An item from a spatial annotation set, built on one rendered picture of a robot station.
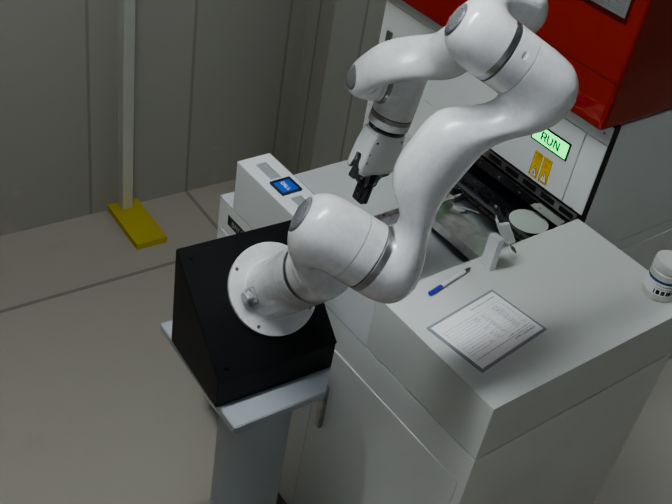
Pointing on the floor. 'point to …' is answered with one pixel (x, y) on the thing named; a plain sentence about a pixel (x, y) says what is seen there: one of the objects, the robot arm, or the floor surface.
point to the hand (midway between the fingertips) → (362, 192)
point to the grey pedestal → (256, 437)
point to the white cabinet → (441, 439)
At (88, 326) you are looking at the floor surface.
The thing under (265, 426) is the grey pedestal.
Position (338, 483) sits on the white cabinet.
